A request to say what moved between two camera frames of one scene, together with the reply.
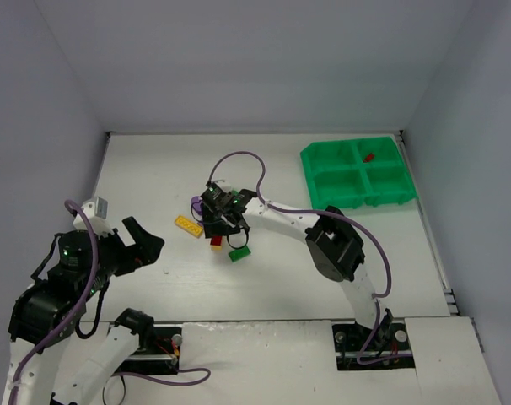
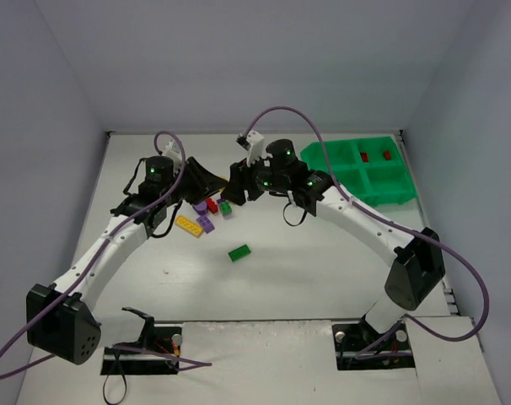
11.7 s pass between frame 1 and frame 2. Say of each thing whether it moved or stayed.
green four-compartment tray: stayed
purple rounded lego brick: stayed
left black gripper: moved
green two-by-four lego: stayed
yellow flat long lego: stayed
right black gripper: moved
